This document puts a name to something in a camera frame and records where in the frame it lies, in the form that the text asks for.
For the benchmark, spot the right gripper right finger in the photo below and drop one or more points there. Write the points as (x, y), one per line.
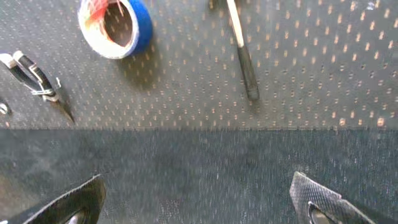
(320, 199)

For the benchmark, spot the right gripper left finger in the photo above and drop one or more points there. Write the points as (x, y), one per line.
(84, 199)

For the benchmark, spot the black and white pliers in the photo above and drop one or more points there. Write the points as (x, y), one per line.
(37, 74)

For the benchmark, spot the hammer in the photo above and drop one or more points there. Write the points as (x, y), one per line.
(247, 68)

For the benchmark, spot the roll of blue tape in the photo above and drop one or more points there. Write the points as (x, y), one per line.
(141, 28)

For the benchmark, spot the black pegboard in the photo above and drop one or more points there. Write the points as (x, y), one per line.
(311, 77)

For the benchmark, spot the metal hook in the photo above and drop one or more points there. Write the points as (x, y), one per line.
(3, 109)
(46, 92)

